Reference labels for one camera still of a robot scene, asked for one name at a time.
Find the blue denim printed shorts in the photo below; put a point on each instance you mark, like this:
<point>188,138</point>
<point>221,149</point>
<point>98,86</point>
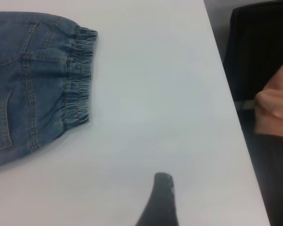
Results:
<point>37,89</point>

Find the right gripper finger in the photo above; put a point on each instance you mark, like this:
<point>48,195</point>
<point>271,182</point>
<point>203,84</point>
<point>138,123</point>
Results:
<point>159,204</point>

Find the black fabric chair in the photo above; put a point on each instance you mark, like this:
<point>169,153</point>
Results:
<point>252,54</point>

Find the peach coloured cloth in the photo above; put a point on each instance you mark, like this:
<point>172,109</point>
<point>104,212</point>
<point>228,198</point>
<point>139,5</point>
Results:
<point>276,108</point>

